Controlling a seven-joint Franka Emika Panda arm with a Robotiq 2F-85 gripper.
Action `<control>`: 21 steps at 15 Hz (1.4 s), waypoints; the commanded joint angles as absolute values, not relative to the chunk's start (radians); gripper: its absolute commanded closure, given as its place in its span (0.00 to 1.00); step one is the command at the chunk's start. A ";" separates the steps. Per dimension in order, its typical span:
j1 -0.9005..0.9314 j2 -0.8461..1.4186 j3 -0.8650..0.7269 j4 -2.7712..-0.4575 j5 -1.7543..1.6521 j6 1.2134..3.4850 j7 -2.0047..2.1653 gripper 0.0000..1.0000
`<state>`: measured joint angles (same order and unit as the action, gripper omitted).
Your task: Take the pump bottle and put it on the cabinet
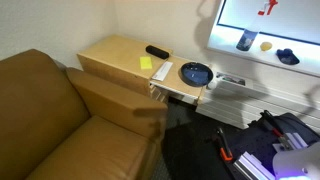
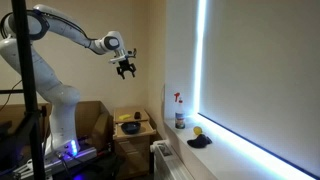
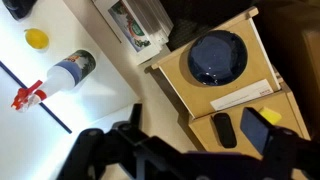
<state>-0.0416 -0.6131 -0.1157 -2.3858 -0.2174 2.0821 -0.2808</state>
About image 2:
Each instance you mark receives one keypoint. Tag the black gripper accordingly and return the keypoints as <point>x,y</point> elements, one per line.
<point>122,58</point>

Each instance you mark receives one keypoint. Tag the white red spray bottle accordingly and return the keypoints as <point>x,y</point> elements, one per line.
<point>179,113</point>

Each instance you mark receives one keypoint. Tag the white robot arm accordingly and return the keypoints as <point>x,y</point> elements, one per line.
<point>42,19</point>

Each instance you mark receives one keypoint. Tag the wooden cabinet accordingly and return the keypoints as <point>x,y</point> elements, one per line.
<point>134,149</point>

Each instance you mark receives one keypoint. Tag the yellow sponge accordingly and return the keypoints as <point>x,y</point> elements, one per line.
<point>124,117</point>

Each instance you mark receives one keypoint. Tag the black oblong case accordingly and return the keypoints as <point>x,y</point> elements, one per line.
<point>137,115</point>

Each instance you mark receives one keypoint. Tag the dark blue bowl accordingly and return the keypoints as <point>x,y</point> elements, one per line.
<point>131,127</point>

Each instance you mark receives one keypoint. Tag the brown armchair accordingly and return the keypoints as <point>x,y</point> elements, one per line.
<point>83,123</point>

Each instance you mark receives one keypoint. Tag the yellow lemon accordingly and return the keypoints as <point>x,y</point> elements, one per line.
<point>197,130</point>

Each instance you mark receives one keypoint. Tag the black tripod pole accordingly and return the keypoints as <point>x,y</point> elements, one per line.
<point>29,128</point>

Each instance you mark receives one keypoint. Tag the dark cloth lump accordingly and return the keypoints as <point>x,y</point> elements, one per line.
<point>200,142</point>

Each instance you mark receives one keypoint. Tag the white radiator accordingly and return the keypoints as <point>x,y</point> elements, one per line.
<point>167,164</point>

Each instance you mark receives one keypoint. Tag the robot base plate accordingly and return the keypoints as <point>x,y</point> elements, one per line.
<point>62,162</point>

